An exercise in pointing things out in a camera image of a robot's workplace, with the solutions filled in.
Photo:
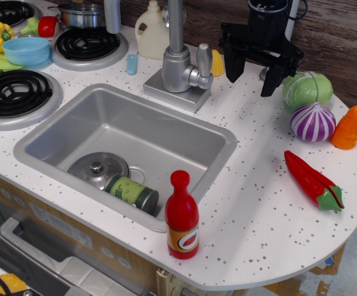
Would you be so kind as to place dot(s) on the green toy can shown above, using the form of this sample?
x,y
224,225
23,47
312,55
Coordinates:
x,y
133,193

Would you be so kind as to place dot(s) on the middle black stove burner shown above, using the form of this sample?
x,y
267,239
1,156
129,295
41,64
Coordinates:
x,y
86,50

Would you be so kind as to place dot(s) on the green toy cabbage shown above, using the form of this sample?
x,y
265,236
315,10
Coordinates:
x,y
306,88

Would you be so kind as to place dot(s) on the yellow toy object below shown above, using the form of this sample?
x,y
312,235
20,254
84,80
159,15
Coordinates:
x,y
13,283

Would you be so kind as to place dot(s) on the silver toy pot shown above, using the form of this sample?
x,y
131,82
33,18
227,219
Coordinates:
x,y
80,15

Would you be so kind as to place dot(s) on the yellow toy corn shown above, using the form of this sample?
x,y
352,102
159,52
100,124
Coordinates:
x,y
217,67

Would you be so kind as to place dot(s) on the grey pole left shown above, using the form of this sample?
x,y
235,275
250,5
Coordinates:
x,y
112,16

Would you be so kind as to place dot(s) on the purple toy onion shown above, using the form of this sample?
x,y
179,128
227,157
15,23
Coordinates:
x,y
313,122

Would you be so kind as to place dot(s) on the silver toy faucet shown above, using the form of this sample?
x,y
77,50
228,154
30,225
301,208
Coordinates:
x,y
179,82

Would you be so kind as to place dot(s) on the orange toy carrot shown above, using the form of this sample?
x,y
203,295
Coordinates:
x,y
345,135

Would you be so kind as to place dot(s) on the cream toy detergent jug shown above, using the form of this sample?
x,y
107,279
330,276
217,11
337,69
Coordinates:
x,y
152,35

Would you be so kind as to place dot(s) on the toy oven door handle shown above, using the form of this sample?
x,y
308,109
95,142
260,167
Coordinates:
x,y
47,270

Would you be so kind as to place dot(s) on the red sauce bottle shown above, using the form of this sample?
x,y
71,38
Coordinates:
x,y
182,218

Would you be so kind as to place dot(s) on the grey toy sink basin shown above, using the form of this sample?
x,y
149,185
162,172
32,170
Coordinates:
x,y
152,139

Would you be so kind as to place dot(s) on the silver pot lid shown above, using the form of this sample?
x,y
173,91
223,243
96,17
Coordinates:
x,y
99,168

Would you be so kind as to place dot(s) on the grey support pole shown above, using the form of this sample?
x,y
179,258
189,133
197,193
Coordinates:
x,y
288,30

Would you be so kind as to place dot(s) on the front black stove burner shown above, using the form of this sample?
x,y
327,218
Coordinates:
x,y
27,97

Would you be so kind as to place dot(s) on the red toy radish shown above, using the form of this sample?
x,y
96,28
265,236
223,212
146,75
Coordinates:
x,y
44,27

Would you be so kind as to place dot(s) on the red toy chili pepper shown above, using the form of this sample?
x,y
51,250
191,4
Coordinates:
x,y
324,193

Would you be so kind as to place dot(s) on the back black stove burner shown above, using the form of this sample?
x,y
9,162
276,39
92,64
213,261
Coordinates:
x,y
16,13

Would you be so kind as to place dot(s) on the light blue toy bowl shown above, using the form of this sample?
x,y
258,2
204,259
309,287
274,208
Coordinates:
x,y
27,50

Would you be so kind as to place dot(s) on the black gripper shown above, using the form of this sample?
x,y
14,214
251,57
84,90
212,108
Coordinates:
x,y
261,40

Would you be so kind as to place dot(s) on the black stove burner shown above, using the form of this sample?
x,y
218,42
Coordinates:
x,y
27,97
16,13
86,50

